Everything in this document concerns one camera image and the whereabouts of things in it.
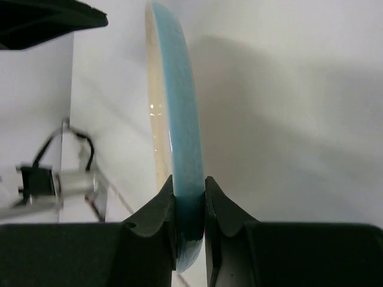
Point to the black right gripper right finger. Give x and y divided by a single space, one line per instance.
242 251

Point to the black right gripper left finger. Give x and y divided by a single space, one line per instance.
139 251

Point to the blue and cream plate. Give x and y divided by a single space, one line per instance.
175 127

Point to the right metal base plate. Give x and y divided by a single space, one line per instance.
33 192

